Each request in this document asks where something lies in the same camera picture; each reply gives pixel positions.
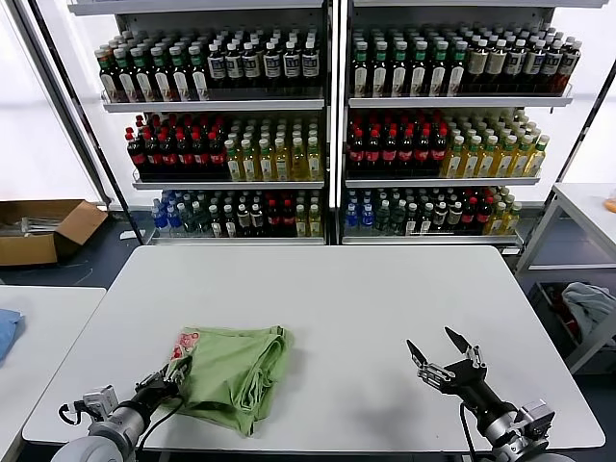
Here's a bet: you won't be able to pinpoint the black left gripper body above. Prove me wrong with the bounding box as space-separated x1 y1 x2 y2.
130 371 183 406

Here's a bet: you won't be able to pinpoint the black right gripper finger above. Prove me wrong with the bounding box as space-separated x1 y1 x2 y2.
443 325 486 372
406 339 456 387

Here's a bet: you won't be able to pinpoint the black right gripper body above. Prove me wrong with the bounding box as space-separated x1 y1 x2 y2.
444 358 504 418

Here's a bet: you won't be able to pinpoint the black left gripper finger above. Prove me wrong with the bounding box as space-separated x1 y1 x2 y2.
166 355 194 387
134 365 170 389

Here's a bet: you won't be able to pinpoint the green printed t-shirt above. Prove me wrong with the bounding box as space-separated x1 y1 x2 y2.
163 324 295 438

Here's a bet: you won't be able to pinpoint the dark storage bin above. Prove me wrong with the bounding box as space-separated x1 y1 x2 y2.
533 281 616 376

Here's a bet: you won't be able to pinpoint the red cloth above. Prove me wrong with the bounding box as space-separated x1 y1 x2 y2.
551 287 581 341

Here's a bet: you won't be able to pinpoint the red cap cola bottle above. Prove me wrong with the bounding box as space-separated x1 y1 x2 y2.
142 132 164 180
475 195 494 236
192 132 212 180
347 127 368 177
414 127 433 177
398 127 418 177
462 197 479 236
280 199 296 238
429 127 449 177
266 199 282 238
125 127 148 180
365 127 384 177
175 132 195 180
159 132 179 180
381 127 401 177
208 132 228 180

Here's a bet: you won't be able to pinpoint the dark green soda bottle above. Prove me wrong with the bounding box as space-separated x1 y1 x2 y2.
194 201 212 238
390 200 407 236
374 200 392 236
180 202 198 238

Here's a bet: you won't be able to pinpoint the grey blue cloth pile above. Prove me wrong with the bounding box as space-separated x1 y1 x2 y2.
561 281 616 347

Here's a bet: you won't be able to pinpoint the blue folded cloth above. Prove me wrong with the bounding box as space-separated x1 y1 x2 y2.
0 307 26 363

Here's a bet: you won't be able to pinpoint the open cardboard box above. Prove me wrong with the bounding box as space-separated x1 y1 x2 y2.
0 198 110 267

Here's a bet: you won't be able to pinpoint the grey packaged parts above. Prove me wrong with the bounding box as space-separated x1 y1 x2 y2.
7 216 64 238

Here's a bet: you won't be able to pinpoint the white metal shelf rack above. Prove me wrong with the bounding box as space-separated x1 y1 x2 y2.
339 0 607 249
66 0 338 246

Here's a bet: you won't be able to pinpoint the dark tea bottle green cap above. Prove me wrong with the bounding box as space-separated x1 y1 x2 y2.
428 40 449 97
447 40 468 97
115 46 138 103
169 44 193 102
98 44 119 103
351 40 372 97
133 45 156 103
371 40 391 97
151 45 174 102
409 40 430 97
390 40 411 97
188 44 211 102

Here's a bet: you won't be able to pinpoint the dark bottle beige label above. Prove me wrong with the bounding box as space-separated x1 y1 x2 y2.
487 38 509 96
467 39 490 96

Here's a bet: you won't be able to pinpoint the dark bottle white blue label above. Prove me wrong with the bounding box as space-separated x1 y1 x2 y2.
242 40 263 100
505 38 528 96
556 39 584 96
262 40 283 100
541 38 565 96
207 40 228 100
301 39 323 100
523 38 548 96
225 41 244 100
282 39 303 100

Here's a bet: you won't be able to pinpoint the long black left gripper cable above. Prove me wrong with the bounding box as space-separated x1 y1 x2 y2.
136 392 188 449

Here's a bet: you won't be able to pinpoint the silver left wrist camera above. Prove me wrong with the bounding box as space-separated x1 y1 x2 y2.
81 383 119 416

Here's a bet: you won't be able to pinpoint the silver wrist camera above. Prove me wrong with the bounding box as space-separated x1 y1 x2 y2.
513 398 556 440
81 383 119 416

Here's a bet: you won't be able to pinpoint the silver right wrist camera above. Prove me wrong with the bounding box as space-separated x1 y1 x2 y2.
513 398 556 440

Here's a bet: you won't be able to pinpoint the white metal frame table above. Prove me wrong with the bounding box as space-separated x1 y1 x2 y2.
514 181 616 374

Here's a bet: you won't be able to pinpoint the black slanted frame pole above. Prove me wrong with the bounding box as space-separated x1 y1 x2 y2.
23 0 148 245
522 62 616 251

